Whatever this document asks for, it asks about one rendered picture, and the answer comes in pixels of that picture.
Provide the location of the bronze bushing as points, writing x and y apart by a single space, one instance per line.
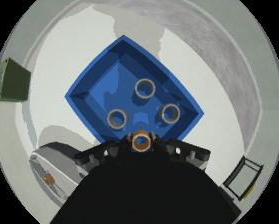
49 179
141 147

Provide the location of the blue plastic crate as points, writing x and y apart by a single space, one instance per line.
108 83

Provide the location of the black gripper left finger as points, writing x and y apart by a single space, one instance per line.
94 156

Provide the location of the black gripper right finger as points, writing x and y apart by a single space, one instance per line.
188 152

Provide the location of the grey metal ring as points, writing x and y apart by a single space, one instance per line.
111 121
147 82
175 116

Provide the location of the grey round turntable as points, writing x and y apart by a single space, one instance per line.
60 158

